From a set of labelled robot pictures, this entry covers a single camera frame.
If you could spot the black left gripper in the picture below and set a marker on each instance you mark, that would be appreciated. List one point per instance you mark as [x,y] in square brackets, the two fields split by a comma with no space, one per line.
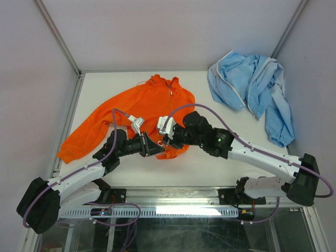
[147,146]

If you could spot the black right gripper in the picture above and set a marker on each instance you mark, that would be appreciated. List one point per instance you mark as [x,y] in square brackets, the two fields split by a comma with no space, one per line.
[172,142]

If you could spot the orange zip jacket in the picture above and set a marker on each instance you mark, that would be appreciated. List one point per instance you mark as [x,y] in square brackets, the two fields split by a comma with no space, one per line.
[158,97]

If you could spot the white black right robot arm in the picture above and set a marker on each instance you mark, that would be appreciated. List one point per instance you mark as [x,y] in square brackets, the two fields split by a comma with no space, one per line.
[292,176]

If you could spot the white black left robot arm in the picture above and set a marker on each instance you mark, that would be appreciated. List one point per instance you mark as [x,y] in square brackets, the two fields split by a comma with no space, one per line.
[45,200]

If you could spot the light blue zip jacket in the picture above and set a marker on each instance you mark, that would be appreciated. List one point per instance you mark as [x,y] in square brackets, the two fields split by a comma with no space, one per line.
[255,82]

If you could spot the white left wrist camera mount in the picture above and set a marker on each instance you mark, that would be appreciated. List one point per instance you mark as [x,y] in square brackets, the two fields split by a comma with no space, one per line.
[136,123]

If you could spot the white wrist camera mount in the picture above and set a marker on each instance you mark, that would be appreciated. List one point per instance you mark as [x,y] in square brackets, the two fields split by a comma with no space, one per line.
[136,123]
[165,126]

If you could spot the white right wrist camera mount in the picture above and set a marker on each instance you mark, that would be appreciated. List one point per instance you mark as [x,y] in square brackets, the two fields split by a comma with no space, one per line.
[165,126]

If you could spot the aluminium front rail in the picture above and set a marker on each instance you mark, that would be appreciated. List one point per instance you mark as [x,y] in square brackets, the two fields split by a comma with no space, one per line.
[150,196]

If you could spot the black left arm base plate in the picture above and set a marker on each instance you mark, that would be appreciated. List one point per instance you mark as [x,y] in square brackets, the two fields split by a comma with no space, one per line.
[111,196]

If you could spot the white slotted cable duct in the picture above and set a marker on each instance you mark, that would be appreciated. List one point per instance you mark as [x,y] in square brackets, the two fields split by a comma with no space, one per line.
[151,212]

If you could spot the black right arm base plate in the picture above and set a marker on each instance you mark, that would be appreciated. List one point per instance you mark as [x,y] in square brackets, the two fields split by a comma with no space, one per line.
[229,196]

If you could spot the right aluminium corner post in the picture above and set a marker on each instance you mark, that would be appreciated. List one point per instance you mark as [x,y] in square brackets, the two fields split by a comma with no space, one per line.
[289,28]

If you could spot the aluminium corner post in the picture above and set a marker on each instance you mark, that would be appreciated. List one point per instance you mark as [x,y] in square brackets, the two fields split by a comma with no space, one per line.
[289,28]
[41,7]

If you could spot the left aluminium corner post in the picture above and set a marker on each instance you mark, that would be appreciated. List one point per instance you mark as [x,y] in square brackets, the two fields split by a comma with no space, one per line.
[41,7]

